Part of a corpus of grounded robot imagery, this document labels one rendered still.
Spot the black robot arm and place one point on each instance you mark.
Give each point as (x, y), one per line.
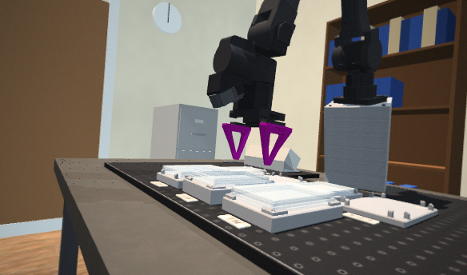
(244, 67)

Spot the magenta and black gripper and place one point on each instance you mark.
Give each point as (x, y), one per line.
(266, 121)

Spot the white button panel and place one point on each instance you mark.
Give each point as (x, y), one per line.
(285, 161)

